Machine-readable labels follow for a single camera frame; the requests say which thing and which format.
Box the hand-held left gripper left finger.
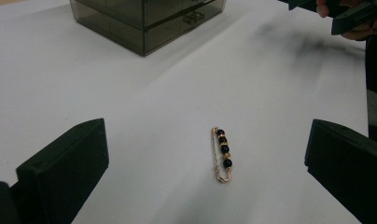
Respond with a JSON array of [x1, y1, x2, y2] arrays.
[[16, 118, 110, 224]]

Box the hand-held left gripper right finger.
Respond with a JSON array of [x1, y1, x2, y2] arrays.
[[303, 119, 377, 224]]

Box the smoky clear drawer box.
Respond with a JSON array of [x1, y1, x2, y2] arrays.
[[68, 0, 228, 58]]

